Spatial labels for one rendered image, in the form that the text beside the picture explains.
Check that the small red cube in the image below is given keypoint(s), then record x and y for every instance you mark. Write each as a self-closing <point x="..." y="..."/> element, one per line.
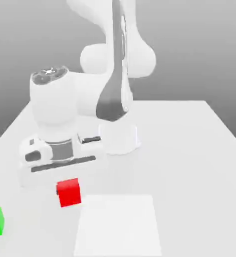
<point x="69" y="193"/>

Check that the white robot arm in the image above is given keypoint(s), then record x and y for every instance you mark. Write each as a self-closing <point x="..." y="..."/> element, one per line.
<point x="55" y="100"/>

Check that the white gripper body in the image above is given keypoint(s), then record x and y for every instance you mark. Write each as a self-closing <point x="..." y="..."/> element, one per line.
<point x="61" y="163"/>

